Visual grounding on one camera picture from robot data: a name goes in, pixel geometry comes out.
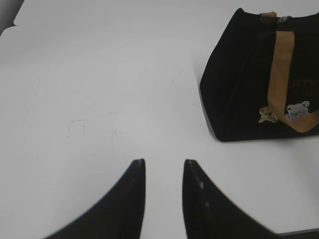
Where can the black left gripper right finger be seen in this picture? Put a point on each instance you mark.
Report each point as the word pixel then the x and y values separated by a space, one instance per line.
pixel 209 214

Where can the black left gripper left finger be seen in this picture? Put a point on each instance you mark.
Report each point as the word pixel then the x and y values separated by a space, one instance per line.
pixel 118 214

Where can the black canvas tote bag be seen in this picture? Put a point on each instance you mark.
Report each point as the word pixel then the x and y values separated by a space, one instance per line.
pixel 262 79

